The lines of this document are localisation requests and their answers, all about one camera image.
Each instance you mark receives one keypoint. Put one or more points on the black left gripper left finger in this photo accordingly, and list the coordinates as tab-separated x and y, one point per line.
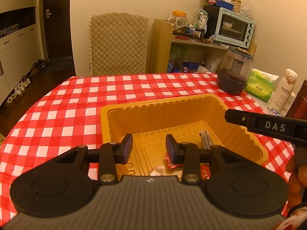
107	156

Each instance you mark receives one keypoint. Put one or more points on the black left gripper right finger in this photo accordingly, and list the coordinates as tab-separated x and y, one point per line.
190	156

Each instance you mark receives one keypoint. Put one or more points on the grey striped snack packet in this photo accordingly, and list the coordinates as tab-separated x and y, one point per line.
206	139

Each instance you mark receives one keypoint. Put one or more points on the small clear candy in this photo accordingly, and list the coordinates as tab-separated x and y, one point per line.
157	171

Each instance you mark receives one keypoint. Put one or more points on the red candy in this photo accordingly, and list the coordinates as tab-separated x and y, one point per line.
170	165

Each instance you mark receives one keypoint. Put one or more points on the person's right hand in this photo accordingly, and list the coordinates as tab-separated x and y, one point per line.
296	183

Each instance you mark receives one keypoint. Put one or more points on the dark brown wooden canister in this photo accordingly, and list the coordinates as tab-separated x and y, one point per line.
298	109

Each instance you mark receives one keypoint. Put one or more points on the white miffy bottle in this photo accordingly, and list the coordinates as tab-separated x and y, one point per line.
283	91

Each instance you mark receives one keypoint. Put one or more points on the yellow plastic tray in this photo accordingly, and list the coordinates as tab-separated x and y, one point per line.
149	122

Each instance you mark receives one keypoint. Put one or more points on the green tissue pack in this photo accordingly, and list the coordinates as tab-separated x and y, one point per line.
260	84

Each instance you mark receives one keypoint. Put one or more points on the red white checkered tablecloth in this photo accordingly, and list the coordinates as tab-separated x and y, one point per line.
69	115

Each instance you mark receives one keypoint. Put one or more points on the large glass jar dark contents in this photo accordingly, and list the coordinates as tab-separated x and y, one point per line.
234	70

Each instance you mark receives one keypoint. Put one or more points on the beige quilted chair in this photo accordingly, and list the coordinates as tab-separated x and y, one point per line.
118	43

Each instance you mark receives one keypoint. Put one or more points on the wooden shelf unit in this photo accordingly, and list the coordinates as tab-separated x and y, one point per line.
163	39

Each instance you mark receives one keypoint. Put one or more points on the light blue toaster oven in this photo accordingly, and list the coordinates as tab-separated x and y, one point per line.
234	29

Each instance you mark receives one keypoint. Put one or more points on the orange lid plastic jar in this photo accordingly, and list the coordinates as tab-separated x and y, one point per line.
178	19

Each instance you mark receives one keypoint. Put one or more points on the white cabinet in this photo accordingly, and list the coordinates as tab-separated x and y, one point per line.
19	51

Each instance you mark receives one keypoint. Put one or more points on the nut jar on oven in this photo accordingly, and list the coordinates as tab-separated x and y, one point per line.
236	6

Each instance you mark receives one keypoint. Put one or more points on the blue box on oven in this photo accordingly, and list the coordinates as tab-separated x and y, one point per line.
223	4

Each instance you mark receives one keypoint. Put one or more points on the dark wooden door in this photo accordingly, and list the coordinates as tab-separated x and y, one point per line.
57	28

